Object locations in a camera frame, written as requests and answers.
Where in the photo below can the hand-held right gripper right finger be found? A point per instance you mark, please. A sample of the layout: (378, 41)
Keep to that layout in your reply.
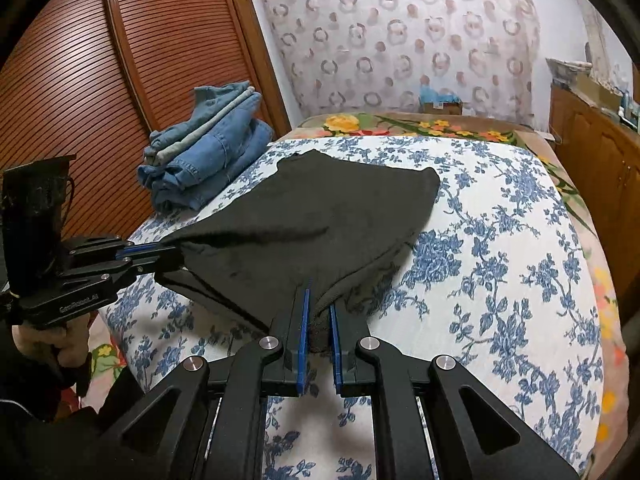
(336, 350)

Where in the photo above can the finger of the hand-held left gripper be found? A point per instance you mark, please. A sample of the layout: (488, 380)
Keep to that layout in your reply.
(135, 248)
(150, 265)

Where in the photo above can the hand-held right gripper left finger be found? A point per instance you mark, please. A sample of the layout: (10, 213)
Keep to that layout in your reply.
(302, 340)

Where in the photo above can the black pants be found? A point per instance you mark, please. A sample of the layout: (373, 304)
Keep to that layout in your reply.
(310, 220)

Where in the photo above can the person's left hand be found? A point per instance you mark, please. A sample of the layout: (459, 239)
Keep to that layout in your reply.
(67, 345)

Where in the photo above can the pile of folded blue jeans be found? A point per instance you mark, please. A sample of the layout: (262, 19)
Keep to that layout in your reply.
(210, 155)

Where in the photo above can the blue floral bedsheet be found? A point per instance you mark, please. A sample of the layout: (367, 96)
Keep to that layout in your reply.
(490, 310)

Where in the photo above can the wooden louvred wardrobe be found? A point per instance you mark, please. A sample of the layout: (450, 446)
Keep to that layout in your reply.
(125, 60)

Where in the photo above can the cardboard box with blue bags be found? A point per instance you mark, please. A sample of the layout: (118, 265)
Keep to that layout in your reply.
(440, 102)

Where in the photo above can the colourful flower blanket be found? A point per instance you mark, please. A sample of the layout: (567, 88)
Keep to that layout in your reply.
(600, 285)

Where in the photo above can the circle patterned curtain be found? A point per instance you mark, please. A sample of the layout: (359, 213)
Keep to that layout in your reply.
(400, 35)

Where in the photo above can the wooden sideboard cabinet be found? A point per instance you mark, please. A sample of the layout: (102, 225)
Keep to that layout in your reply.
(605, 160)

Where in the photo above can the stack of papers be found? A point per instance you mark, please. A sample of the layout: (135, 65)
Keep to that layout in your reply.
(567, 67)

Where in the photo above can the tied beige window curtain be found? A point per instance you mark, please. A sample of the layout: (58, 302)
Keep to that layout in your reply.
(600, 45)

